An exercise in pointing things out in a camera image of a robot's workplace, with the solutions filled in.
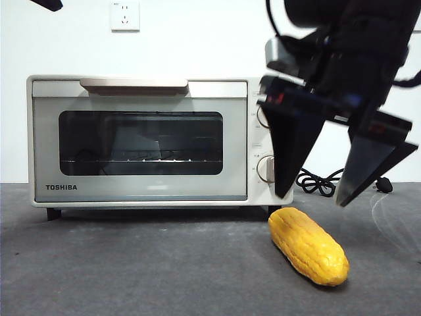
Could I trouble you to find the yellow corn cob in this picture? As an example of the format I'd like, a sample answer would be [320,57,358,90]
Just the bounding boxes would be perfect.
[268,207,350,286]

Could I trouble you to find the oven door with glass window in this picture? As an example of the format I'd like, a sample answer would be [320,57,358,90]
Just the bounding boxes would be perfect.
[32,78,248,202]

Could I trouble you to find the oven timer knob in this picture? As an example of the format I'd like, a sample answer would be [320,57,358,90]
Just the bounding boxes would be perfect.
[256,155,276,184]

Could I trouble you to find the oven temperature knob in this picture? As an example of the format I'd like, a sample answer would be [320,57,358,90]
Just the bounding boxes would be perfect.
[256,105,269,128]

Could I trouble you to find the white Toshiba toaster oven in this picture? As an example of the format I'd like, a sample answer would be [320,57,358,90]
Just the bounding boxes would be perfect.
[26,74,295,222]

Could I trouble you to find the black power cable with plug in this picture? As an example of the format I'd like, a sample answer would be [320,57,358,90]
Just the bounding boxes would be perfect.
[295,167,392,198]

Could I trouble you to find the white wall socket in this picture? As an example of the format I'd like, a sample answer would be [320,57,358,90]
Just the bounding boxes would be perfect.
[111,1,141,33]

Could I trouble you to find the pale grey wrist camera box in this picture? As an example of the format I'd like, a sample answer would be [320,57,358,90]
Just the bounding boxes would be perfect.
[264,36,318,72]

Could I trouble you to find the metal wire oven rack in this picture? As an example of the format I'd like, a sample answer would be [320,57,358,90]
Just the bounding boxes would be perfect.
[62,149,221,165]

